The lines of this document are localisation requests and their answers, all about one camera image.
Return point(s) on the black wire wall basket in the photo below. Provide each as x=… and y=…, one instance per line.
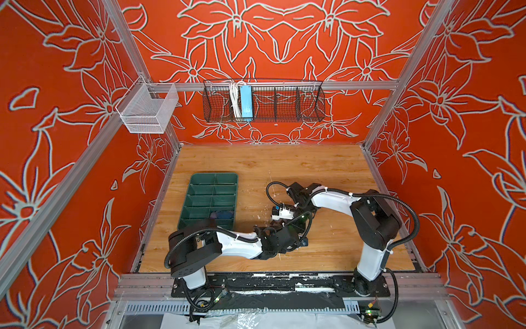
x=274, y=101

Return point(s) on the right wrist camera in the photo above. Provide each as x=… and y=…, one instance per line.
x=279, y=213

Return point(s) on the clear plastic wall bin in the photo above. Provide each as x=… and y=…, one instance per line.
x=147, y=108

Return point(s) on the green divided organizer tray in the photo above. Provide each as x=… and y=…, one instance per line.
x=208, y=192

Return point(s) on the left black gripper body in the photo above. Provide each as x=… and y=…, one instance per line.
x=282, y=249

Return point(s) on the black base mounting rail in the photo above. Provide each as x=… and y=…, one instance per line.
x=285, y=291

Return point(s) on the blue box in basket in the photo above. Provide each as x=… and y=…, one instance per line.
x=246, y=102

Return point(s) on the purple sock with yellow cuff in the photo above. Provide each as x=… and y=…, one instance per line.
x=222, y=215

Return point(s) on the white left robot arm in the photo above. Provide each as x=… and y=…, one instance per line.
x=193, y=247

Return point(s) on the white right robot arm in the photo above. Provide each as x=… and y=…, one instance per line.
x=375, y=220

